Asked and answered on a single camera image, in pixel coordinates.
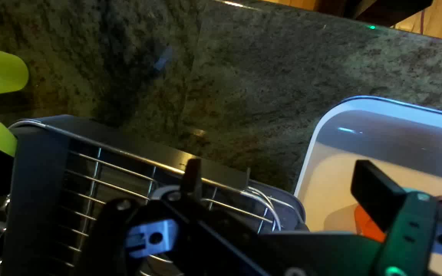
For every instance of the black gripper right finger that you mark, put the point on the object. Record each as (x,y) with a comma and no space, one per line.
(384,197)

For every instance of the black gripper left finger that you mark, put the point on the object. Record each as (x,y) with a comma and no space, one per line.
(192,178)

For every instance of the white sink basin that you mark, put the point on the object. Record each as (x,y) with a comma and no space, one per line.
(384,147)

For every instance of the black dish rack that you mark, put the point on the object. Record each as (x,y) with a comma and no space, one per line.
(41,193)

